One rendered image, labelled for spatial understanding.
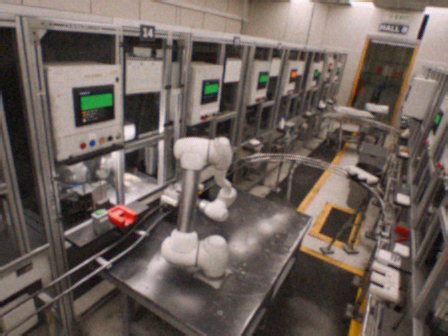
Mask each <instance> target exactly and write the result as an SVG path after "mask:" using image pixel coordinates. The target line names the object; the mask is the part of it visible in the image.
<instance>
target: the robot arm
mask: <svg viewBox="0 0 448 336"><path fill-rule="evenodd" d="M174 155H175V157H176V158H177V159H179V160H180V161H181V165H182V168H184V169H183V174H182V187H181V191H180V190H178V189H177V190H176V191H175V192H177V193H179V194H181V195H180V200H179V214H178V220H177V229H175V230H174V231H173V233H172V235H171V236H170V237H168V238H166V240H164V242H163V244H162V247H161V255H162V257H163V258H164V260H166V261H168V262H169V263H173V264H175V265H181V266H187V267H198V268H200V270H199V271H198V272H196V273H194V278H197V279H199V280H201V281H203V282H204V283H206V284H208V285H210V286H211V287H213V288H214V289H216V290H218V289H219V287H220V285H222V283H223V282H224V281H225V280H226V278H227V277H228V276H230V275H231V273H232V272H231V270H228V269H226V267H227V264H228V260H229V249H228V246H227V244H226V240H224V238H222V237H221V236H209V237H208V238H205V240H201V241H199V240H198V238H197V234H196V232H195V231H194V223H195V217H196V209H198V210H199V211H200V212H201V213H204V214H205V215H208V217H210V218H212V219H214V220H217V221H221V222H224V221H225V220H226V219H227V217H228V216H229V212H228V211H227V210H226V209H227V208H229V206H231V203H233V201H234V200H235V199H236V190H235V189H234V188H231V184H230V183H229V182H228V181H227V180H226V179H225V175H226V171H227V170H228V168H229V164H230V162H231V144H230V142H229V140H227V139H226V138H224V137H219V138H217V139H215V140H206V139H203V138H197V137H189V138H184V139H181V140H177V142H176V144H175V149H174ZM205 163H212V166H213V169H214V175H215V182H216V183H217V184H218V185H219V186H220V187H223V188H222V189H221V190H220V192H219V195H218V196H217V199H216V201H214V202H212V203H210V202H208V201H205V200H201V199H198V187H199V181H200V170H202V168H203V166H204V164H205Z"/></svg>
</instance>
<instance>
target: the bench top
mask: <svg viewBox="0 0 448 336"><path fill-rule="evenodd" d="M222 188H223V187H220V186H219V185H218V184H217V183H216V184H214V185H213V186H212V187H211V189H210V193H209V198H210V199H209V200H207V199H204V198H203V197H200V196H198V199H201V200H205V201H208V202H210V203H212V202H214V201H216V199H217V196H218V195H219V192H220V190H221V189H222ZM231 188H234V189H235V190H236V199H235V200H234V201H233V203H231V206H229V208H227V209H226V210H227V211H228V212H229V216H228V217H227V219H226V220H225V221H224V222H221V221H217V220H214V219H212V218H210V217H208V215H205V214H204V213H201V212H200V211H199V210H198V209H196V217H195V223H194V231H195V232H196V234H197V238H198V240H199V241H201V240H205V238H208V237H209V236H221V237H222V238H224V240H226V244H227V246H228V249H229V260H228V264H227V267H226V269H228V270H231V272H232V273H231V275H230V276H228V277H227V278H226V280H225V281H224V282H223V283H222V285H220V287H219V289H218V290H216V289H214V288H213V287H211V286H210V285H208V284H206V283H204V282H203V281H201V280H199V279H197V278H194V273H196V272H198V271H199V270H200V268H198V267H187V266H181V265H175V264H173V263H169V262H168V261H166V260H164V258H163V257H162V255H161V247H162V244H163V242H164V240H166V238H168V237H170V236H171V235H172V233H173V231H174V230H175V229H177V220H178V214H179V208H177V209H176V210H175V212H174V213H173V222H174V223H175V224H173V225H171V224H168V223H167V222H164V221H163V220H160V221H159V222H158V223H157V224H156V225H155V226H154V227H153V228H152V229H151V230H150V232H149V233H150V235H148V236H145V237H143V239H142V240H141V242H139V244H137V245H136V246H134V248H132V249H131V250H130V251H129V252H128V253H126V254H125V255H123V256H122V257H120V258H119V259H117V260H116V261H114V262H113V263H111V265H112V266H111V267H109V268H106V267H105V268H104V269H102V270H101V271H103V272H104V273H106V274H107V275H108V276H110V277H111V278H113V279H114V280H116V281H118V283H120V284H122V285H124V286H125V287H127V289H129V290H131V292H134V293H135V294H137V295H138V296H140V297H141V298H142V299H144V300H145V301H147V302H148V303H150V304H152V305H154V307H156V308H158V309H159V310H161V311H162V312H164V313H165V314H167V315H168V316H170V317H171V318H173V319H174V320H177V322H179V323H181V325H184V326H185V327H186V328H188V329H190V331H193V332H194V333H196V334H197V335H199V336H242V334H243V333H244V331H245V329H246V327H247V326H248V325H249V323H250V321H251V319H252V318H253V316H254V314H256V311H257V310H258V308H259V307H260V304H262V302H263V300H264V299H265V297H266V295H267V293H268V292H269V291H270V289H271V287H272V285H273V284H274V282H275V280H277V277H278V276H279V273H281V270H282V269H283V268H284V266H285V264H286V262H287V261H288V260H289V258H290V256H291V254H292V253H293V251H294V250H295V249H296V246H297V245H298V243H299V242H300V239H301V238H302V237H303V235H304V233H305V231H306V230H307V228H308V226H310V223H311V222H312V219H313V218H314V217H313V216H310V215H308V214H304V213H303V212H299V211H297V210H293V209H292V208H288V207H286V206H284V205H280V204H278V203H275V202H273V201H269V200H267V199H266V198H262V197H260V196H257V195H255V194H251V193H249V192H248V191H243V190H242V189H238V188H236V187H233V186H231ZM252 196H253V197H252ZM252 209H253V210H252ZM279 213H281V214H279ZM162 216H163V210H162V211H161V212H158V213H157V214H156V215H154V216H152V217H150V218H149V219H147V220H146V221H143V223H141V224H139V225H138V226H137V227H136V228H135V229H136V230H141V231H143V232H145V233H146V232H147V230H148V229H149V228H150V227H151V226H152V225H153V224H154V223H155V222H156V221H157V220H158V219H159V218H160V217H162ZM241 220H243V222H241ZM127 232H129V231H127ZM127 232H125V234H122V235H121V236H120V237H118V238H116V239H114V240H113V241H111V242H110V243H108V244H106V245H104V246H103V247H101V248H99V249H97V251H94V252H93V253H91V254H90V255H87V260H89V259H91V258H93V256H96V255H97V254H99V253H100V252H102V251H104V249H105V250H106V249H107V248H108V247H110V246H111V245H113V244H114V243H116V242H117V241H119V240H120V239H121V238H123V237H124V236H125V235H126V234H127ZM142 236H143V235H140V234H138V233H135V232H131V233H130V234H129V235H128V236H127V237H125V239H123V241H121V242H120V243H118V244H117V245H115V246H114V247H113V248H111V249H110V250H108V251H106V252H104V254H101V255H100V256H99V257H100V258H102V259H104V260H106V262H110V261H112V260H113V259H115V258H116V257H118V256H119V255H120V254H122V253H123V252H125V250H128V248H130V247H131V246H133V245H134V244H135V243H136V242H137V241H138V239H140V238H141V237H142ZM236 321H238V324H236V323H235V322H236ZM208 325H210V328H208Z"/></svg>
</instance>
